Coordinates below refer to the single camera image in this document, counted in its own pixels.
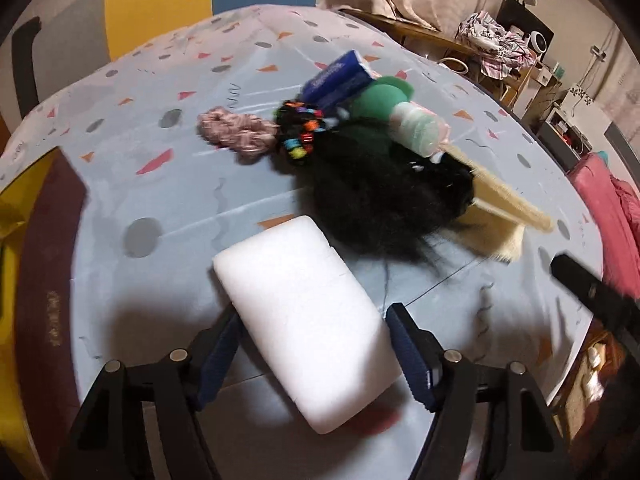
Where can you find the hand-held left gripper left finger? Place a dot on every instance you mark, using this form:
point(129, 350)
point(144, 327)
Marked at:
point(220, 355)

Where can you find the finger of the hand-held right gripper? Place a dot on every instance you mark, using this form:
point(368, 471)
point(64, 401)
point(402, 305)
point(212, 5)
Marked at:
point(590, 287)

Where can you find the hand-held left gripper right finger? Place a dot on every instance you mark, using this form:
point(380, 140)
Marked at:
point(410, 350)

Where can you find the white sponge block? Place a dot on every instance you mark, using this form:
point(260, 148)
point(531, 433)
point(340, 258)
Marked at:
point(300, 320)

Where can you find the black fluffy wig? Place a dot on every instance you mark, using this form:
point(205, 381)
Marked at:
point(380, 195)

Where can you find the gold tray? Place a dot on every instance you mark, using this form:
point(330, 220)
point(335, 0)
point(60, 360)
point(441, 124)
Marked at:
point(45, 280)

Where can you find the pink knitted scrunchie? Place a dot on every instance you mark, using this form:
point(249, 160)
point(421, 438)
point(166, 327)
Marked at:
point(235, 130)

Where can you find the black multicolour beaded scrunchie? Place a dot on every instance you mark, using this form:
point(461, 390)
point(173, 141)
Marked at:
point(300, 130)

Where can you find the green makeup sponge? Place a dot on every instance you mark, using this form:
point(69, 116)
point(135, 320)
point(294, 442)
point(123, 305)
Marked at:
point(382, 97)

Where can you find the pink blanket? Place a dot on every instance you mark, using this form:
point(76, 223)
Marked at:
point(607, 200)

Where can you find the wooden bristle brush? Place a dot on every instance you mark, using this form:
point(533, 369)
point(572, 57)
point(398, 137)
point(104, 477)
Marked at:
point(500, 205)

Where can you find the printed tablecloth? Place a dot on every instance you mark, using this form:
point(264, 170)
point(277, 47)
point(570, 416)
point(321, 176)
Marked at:
point(165, 200)

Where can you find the clear bottle with green content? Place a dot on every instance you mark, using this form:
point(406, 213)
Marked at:
point(417, 127)

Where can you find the white round appliance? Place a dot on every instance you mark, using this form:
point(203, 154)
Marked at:
point(536, 41)

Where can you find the pile of clothes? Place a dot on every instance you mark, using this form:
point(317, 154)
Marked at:
point(492, 42)

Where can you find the blue tissue pack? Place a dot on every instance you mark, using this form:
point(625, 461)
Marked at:
point(335, 77)

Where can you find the black monitor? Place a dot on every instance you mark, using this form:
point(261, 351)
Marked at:
point(515, 12)

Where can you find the wooden side desk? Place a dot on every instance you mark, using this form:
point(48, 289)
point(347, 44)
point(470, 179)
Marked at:
point(425, 35)

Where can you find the grey yellow blue chair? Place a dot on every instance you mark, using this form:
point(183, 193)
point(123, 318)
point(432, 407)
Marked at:
point(150, 5)

